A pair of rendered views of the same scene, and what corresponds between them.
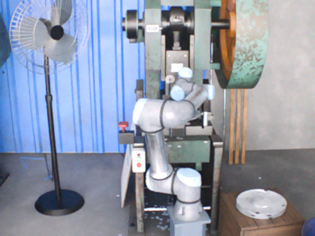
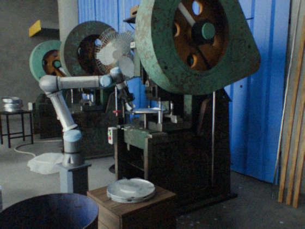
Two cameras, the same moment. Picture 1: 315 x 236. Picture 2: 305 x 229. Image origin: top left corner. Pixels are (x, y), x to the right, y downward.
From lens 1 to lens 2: 238 cm
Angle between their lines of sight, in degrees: 60
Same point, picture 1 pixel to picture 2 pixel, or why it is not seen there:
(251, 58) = (147, 56)
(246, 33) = (139, 33)
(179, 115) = (42, 82)
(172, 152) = (133, 137)
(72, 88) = not seen: hidden behind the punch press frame
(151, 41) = (136, 55)
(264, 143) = not seen: outside the picture
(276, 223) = (104, 202)
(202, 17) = not seen: hidden behind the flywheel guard
